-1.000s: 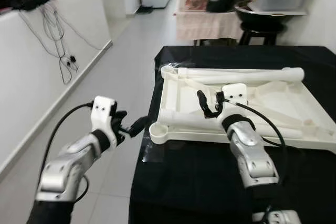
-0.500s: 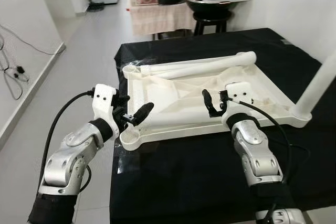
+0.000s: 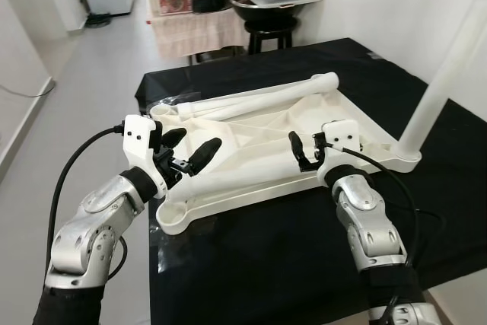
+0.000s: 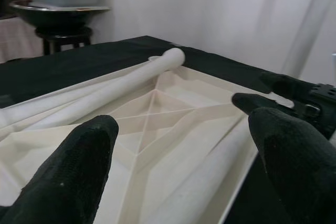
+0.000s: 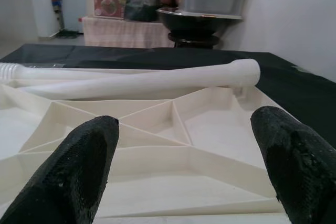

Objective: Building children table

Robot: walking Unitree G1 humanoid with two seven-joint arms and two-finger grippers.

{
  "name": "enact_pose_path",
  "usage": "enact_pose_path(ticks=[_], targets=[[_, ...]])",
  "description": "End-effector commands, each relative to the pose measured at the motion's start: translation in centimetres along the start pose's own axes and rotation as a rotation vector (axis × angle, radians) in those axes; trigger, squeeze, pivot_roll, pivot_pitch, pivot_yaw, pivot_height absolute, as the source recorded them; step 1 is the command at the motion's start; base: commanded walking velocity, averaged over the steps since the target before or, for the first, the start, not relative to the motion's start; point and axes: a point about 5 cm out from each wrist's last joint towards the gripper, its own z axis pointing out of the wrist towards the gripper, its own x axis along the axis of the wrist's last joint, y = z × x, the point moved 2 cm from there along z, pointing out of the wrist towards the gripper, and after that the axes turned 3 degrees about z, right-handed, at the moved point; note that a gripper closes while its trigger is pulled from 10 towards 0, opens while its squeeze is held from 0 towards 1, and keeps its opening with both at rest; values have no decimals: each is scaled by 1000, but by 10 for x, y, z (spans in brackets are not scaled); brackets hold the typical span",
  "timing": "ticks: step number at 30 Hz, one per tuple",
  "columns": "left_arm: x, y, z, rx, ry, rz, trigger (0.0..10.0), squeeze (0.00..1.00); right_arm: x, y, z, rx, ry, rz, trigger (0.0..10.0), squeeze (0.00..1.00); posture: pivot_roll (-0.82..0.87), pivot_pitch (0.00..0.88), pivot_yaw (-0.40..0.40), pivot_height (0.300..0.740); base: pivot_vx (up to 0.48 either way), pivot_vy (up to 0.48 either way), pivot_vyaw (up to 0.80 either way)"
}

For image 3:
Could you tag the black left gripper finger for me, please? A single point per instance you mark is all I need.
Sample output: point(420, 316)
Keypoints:
point(174, 139)
point(205, 156)

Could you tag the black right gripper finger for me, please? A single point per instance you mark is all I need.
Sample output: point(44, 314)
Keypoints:
point(300, 153)
point(319, 142)

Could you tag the white plastic table leg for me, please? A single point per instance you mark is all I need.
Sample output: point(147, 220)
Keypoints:
point(251, 104)
point(323, 81)
point(441, 74)
point(251, 173)

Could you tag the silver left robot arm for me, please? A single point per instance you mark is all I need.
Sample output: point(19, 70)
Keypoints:
point(91, 218)

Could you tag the cream plastic children table top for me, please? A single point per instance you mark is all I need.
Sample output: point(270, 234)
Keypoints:
point(259, 127)

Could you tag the clear plastic bag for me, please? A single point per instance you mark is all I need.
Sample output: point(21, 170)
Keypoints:
point(167, 107)

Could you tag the clear tape strip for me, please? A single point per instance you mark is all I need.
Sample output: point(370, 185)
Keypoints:
point(374, 55)

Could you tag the beige striped cloth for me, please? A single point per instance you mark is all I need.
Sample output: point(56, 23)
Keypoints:
point(198, 36)

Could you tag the black round stool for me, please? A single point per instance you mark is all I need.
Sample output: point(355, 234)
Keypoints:
point(270, 36)

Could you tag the black table cloth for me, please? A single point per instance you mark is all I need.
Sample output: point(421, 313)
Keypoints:
point(266, 279)

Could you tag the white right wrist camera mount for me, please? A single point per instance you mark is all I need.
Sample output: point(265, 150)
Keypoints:
point(341, 136)

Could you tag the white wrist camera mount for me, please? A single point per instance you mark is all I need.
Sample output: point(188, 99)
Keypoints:
point(341, 136)
point(137, 138)

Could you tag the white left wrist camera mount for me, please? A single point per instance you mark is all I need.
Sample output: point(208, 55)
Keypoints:
point(137, 138)

